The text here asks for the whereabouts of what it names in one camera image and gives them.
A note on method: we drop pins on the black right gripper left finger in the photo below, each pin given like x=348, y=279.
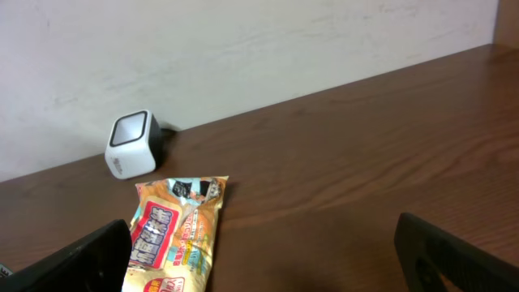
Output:
x=96, y=262

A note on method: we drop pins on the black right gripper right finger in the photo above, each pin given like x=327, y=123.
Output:
x=428, y=254

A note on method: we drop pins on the yellow snack bag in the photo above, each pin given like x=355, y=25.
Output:
x=173, y=233

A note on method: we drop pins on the teal white wipes pack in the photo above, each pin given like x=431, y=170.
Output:
x=4, y=271

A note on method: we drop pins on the white barcode scanner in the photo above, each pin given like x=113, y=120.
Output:
x=135, y=145

